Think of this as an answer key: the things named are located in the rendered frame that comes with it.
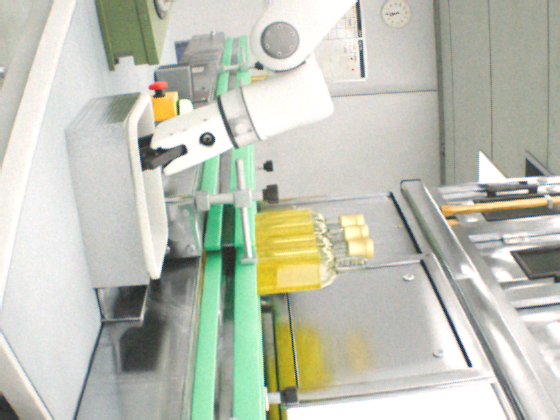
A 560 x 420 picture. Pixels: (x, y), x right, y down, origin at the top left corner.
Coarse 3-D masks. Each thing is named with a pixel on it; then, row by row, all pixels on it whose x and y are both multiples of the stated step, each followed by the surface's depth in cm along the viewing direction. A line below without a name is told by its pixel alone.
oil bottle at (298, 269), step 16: (272, 256) 126; (288, 256) 125; (304, 256) 125; (320, 256) 124; (256, 272) 124; (272, 272) 124; (288, 272) 124; (304, 272) 124; (320, 272) 124; (336, 272) 126; (272, 288) 125; (288, 288) 125; (304, 288) 125; (320, 288) 125
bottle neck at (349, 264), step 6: (336, 258) 126; (342, 258) 126; (348, 258) 126; (354, 258) 126; (360, 258) 126; (342, 264) 125; (348, 264) 125; (354, 264) 125; (360, 264) 125; (366, 264) 125; (342, 270) 126; (348, 270) 126; (354, 270) 126; (360, 270) 126
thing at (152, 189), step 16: (144, 96) 104; (144, 112) 108; (128, 128) 94; (144, 128) 108; (128, 144) 94; (144, 176) 111; (160, 176) 112; (144, 192) 112; (160, 192) 112; (144, 208) 96; (160, 208) 113; (144, 224) 97; (160, 224) 114; (144, 240) 98; (160, 240) 111; (144, 256) 99; (160, 256) 106; (160, 272) 104
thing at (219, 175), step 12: (240, 36) 282; (228, 48) 257; (228, 60) 235; (240, 60) 233; (228, 72) 217; (228, 84) 203; (216, 96) 189; (216, 156) 142; (228, 156) 142; (240, 156) 141; (204, 168) 136; (216, 168) 136; (228, 168) 136; (204, 180) 130; (216, 180) 130; (228, 180) 130; (216, 192) 125; (228, 192) 125
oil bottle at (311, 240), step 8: (256, 240) 133; (264, 240) 133; (272, 240) 132; (280, 240) 132; (288, 240) 132; (296, 240) 131; (304, 240) 131; (312, 240) 131; (320, 240) 131; (328, 240) 132; (256, 248) 130; (264, 248) 129; (272, 248) 129; (280, 248) 129; (288, 248) 129; (328, 248) 130
